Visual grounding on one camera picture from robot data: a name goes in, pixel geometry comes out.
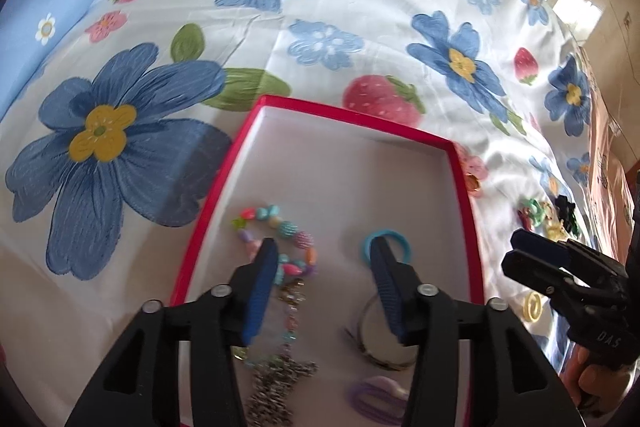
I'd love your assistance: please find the gold mesh band wristwatch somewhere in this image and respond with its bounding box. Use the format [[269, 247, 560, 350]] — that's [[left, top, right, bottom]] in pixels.
[[344, 295, 418, 372]]

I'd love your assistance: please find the colourful chunky bead bracelet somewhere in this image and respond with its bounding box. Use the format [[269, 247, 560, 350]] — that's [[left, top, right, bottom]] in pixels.
[[230, 204, 319, 285]]

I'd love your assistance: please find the blue plastic ring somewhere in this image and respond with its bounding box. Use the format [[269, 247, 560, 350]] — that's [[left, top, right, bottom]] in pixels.
[[361, 227, 412, 266]]

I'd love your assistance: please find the floral white bedsheet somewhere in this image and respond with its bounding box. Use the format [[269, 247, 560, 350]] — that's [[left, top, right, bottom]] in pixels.
[[1, 0, 591, 426]]

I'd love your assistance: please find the yellow hair claw clip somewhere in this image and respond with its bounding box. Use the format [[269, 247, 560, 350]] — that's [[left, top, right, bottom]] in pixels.
[[542, 205, 568, 242]]

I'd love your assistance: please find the pink flower hair clip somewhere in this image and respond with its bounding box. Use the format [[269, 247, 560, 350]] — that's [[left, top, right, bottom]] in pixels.
[[518, 207, 535, 232]]

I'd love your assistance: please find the red shallow jewelry box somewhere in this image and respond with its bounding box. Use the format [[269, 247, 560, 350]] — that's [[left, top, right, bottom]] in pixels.
[[171, 96, 485, 426]]

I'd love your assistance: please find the black green hair accessory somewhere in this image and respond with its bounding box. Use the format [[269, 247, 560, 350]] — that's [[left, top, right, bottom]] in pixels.
[[554, 195, 580, 237]]

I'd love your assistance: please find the cream round ring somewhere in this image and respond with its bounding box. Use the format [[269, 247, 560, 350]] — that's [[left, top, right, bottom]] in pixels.
[[519, 290, 544, 323]]

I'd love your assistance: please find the green fabric flower clip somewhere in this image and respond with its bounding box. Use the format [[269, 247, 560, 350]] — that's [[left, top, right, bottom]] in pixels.
[[524, 198, 547, 228]]

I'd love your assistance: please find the purple hair tie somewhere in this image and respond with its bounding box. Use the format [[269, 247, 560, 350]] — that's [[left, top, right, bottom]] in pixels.
[[347, 375, 412, 427]]

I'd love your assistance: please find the person's right hand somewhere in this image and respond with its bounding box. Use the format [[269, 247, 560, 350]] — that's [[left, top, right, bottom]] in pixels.
[[560, 345, 634, 414]]

